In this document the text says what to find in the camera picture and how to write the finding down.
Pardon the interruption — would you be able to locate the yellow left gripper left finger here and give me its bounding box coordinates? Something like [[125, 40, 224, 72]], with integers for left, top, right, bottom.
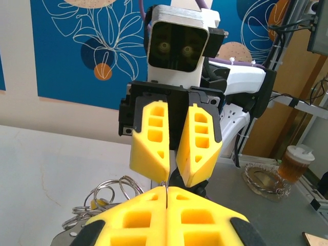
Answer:
[[71, 186, 169, 246]]

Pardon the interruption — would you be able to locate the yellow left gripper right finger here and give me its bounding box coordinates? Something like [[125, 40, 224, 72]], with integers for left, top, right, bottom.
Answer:
[[167, 186, 267, 246]]

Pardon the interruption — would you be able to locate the yellow tagged key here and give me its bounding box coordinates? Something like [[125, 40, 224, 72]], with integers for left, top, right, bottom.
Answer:
[[90, 198, 106, 210]]

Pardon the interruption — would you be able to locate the metal key organizer with rings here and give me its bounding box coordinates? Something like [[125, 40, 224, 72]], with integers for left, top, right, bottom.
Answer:
[[50, 175, 170, 246]]

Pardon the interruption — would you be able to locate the round glass coaster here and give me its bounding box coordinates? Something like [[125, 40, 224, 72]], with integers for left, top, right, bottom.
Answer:
[[241, 162, 293, 203]]

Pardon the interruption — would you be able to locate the grey side table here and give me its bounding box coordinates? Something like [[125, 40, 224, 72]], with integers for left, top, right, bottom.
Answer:
[[204, 153, 328, 246]]

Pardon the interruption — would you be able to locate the lidded cup of amber drink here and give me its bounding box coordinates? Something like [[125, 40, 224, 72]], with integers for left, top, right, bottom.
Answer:
[[277, 144, 316, 185]]

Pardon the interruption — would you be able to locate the brown flat board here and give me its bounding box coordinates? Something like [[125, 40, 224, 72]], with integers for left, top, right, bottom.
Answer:
[[301, 231, 328, 246]]

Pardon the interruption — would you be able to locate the grey framed monitor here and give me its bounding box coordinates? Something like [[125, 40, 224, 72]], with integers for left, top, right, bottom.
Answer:
[[306, 0, 328, 55]]

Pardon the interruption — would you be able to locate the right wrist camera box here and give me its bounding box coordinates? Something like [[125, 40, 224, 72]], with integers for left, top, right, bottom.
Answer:
[[146, 4, 229, 87]]

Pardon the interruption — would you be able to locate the blue floral wall poster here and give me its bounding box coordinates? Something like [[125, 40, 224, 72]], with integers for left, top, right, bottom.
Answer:
[[30, 0, 292, 111], [0, 43, 6, 92]]

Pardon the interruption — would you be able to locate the grey cable bundle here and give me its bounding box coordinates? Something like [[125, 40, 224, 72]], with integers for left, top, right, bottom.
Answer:
[[265, 10, 316, 69]]

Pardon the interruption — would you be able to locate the aluminium frame bar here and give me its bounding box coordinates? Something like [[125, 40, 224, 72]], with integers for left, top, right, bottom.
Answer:
[[266, 91, 328, 121]]

